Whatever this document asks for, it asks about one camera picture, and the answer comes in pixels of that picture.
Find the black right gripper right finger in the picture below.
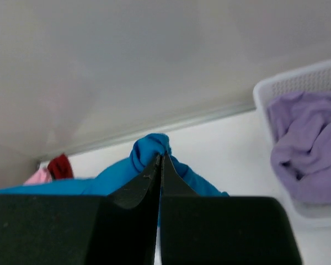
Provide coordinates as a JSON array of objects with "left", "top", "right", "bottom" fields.
[{"left": 160, "top": 155, "right": 302, "bottom": 264}]

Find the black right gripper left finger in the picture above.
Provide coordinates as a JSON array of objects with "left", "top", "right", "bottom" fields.
[{"left": 0, "top": 155, "right": 162, "bottom": 264}]

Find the blue t shirt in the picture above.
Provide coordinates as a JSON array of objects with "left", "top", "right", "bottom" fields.
[{"left": 0, "top": 133, "right": 229, "bottom": 197}]

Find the dark red folded t shirt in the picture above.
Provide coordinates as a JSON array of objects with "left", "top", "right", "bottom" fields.
[{"left": 47, "top": 153, "right": 74, "bottom": 180}]

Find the pink folded t shirt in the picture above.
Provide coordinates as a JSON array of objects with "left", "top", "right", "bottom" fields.
[{"left": 24, "top": 168, "right": 53, "bottom": 185}]

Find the lavender t shirt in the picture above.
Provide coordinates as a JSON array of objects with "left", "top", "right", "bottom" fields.
[{"left": 267, "top": 91, "right": 331, "bottom": 204}]

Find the white plastic basket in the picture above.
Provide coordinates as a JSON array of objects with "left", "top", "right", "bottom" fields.
[{"left": 253, "top": 59, "right": 331, "bottom": 222}]

